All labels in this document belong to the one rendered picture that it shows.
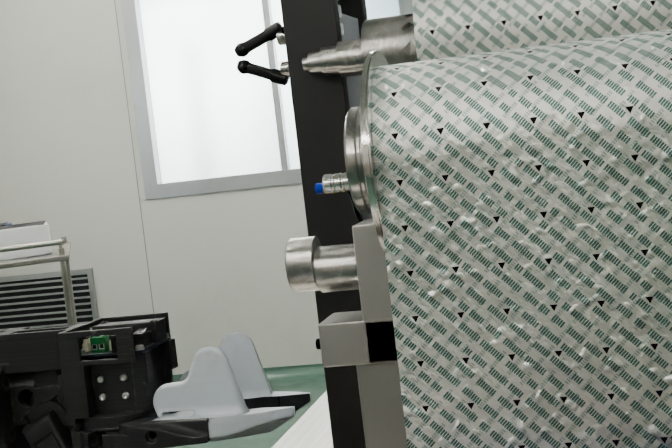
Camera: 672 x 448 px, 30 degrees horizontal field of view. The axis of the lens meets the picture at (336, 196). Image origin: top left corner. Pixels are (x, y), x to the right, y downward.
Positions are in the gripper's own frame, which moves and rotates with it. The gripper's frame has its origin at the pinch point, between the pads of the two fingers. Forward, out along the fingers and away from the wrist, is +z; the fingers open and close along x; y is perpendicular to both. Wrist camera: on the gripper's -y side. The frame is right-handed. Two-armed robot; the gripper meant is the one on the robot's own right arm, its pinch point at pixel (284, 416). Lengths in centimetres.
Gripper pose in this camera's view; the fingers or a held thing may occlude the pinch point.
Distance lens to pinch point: 84.1
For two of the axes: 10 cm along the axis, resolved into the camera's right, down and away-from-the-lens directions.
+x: 2.2, -0.5, 9.8
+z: 9.7, -1.0, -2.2
